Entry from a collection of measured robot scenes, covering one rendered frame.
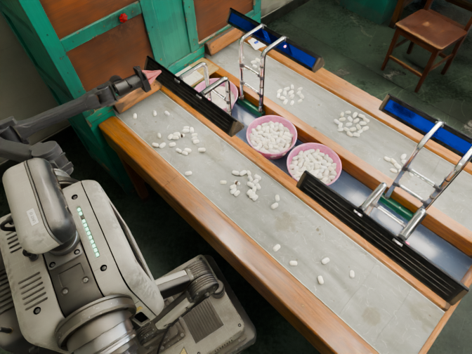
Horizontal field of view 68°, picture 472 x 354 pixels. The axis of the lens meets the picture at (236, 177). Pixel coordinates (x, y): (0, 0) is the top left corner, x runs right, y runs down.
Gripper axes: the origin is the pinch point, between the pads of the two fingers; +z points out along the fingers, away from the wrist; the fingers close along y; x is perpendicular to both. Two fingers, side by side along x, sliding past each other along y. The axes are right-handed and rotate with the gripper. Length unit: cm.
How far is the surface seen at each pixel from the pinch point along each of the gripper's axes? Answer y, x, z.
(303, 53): 15, 12, 67
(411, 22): 60, -46, 226
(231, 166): 53, 14, 14
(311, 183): 35, 68, 21
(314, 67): 20, 20, 67
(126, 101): 23, -43, -12
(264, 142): 52, 12, 37
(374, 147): 63, 44, 82
